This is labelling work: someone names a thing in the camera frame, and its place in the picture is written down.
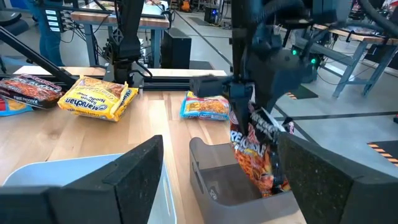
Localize black computer tower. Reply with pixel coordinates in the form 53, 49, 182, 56
160, 27, 192, 70

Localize grey translucent plastic bin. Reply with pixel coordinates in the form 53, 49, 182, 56
188, 136, 307, 224

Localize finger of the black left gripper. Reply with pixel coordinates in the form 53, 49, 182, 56
229, 81, 254, 136

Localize black hazard striped floor mat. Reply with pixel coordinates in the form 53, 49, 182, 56
284, 83, 318, 101
366, 139, 398, 169

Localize yellow creamy chicken ramen pack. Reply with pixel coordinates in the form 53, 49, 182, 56
57, 75, 130, 122
111, 86, 140, 123

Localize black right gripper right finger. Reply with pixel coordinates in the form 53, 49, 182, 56
277, 132, 398, 224

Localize person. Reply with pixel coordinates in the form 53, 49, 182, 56
23, 0, 65, 68

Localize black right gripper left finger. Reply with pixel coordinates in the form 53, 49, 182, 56
0, 134, 165, 224

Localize black box with white labels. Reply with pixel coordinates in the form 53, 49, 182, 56
43, 8, 67, 34

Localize wooden table with grey legs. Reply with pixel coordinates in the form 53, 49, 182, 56
310, 23, 398, 98
70, 0, 170, 68

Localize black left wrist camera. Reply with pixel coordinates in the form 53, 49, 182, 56
189, 75, 233, 98

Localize black box with blue light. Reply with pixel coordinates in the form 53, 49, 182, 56
203, 4, 220, 25

